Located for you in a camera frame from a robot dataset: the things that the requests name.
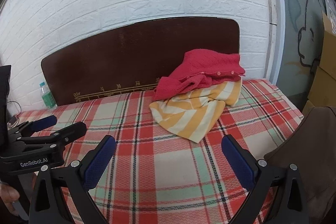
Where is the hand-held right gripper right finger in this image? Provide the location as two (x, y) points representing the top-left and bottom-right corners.
(221, 134), (309, 224)

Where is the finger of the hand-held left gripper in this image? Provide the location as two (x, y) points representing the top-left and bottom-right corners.
(8, 115), (58, 139)
(16, 121), (88, 155)

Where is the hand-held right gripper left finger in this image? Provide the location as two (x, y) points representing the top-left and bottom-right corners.
(28, 135), (117, 224)

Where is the yellow striped garment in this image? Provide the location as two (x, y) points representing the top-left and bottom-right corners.
(149, 80), (242, 143)

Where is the red knit sweater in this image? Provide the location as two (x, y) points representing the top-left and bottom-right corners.
(154, 49), (246, 102)

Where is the person's left hand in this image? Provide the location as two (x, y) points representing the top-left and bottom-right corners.
(0, 182), (21, 214)

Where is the plastic water bottle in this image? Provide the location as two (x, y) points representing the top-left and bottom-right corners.
(39, 81), (56, 109)

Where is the red plaid blanket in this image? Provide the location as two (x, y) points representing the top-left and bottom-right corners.
(16, 78), (305, 224)

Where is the brown cloth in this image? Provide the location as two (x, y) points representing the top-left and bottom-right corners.
(264, 106), (336, 224)

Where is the cardboard box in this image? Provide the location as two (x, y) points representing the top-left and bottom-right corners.
(319, 10), (336, 72)
(307, 64), (336, 109)
(302, 99), (317, 117)

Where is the dark brown headboard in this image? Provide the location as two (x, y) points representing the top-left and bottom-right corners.
(41, 17), (240, 106)

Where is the black charger cable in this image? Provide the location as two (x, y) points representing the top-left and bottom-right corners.
(7, 101), (24, 128)

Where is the white door frame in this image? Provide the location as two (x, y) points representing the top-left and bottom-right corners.
(259, 0), (285, 85)

